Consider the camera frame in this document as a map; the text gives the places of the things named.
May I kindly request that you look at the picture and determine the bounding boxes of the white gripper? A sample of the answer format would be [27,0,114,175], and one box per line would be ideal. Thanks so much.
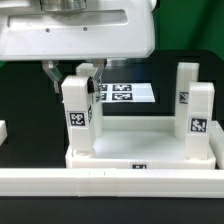
[0,0,156,94]

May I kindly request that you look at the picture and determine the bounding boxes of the white desk top tray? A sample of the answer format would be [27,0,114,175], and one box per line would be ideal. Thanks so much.
[65,116,216,170]

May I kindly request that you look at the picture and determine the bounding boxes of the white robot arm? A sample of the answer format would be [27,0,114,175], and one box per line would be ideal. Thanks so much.
[0,0,157,93]

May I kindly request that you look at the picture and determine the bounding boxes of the white left fence block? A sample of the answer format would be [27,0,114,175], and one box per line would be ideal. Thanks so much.
[0,120,7,146]

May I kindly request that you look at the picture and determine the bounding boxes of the white front fence bar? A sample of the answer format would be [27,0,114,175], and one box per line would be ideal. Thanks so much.
[0,168,224,198]

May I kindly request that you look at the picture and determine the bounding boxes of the white fence bar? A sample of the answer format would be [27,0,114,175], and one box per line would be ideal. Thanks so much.
[209,121,224,170]
[0,168,224,198]

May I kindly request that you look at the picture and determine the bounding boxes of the white right fence bar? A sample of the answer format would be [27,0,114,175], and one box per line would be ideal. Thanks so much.
[209,121,224,170]

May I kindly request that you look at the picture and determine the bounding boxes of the white marker base plate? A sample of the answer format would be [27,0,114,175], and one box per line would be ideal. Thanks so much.
[101,83,155,103]

